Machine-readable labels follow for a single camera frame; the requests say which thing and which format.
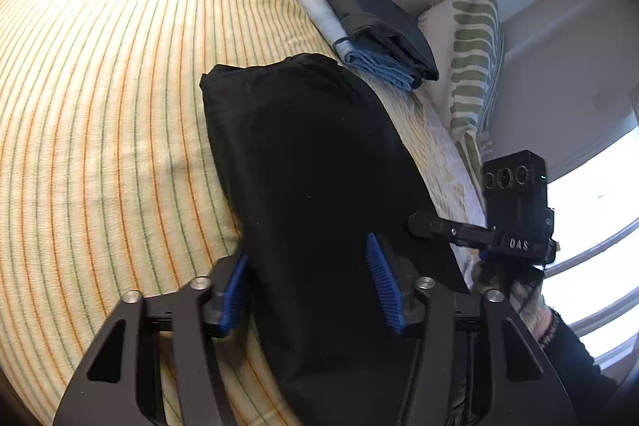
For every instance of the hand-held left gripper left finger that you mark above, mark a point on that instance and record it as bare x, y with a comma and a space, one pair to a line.
237, 291

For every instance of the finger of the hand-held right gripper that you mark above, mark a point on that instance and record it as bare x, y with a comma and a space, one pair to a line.
449, 230

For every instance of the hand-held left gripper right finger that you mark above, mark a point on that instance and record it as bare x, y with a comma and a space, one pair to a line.
384, 286

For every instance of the black pants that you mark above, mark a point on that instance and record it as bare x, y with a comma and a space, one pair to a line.
309, 166

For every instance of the person's right forearm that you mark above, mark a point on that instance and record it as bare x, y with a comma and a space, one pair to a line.
579, 371

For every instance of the person's right hand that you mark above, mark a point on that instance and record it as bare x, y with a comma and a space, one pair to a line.
526, 296

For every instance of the window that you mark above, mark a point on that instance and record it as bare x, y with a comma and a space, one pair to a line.
589, 216

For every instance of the green patterned pillow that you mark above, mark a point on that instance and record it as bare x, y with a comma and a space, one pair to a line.
469, 56

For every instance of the blue folded garment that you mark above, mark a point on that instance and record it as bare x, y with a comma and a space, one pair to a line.
374, 66

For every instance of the stack of folded clothes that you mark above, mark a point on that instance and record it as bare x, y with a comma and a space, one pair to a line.
379, 21

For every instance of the striped yellow bed sheet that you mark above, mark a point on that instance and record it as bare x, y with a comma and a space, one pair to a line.
100, 106

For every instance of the white folded cloth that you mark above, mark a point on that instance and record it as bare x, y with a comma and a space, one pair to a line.
319, 12

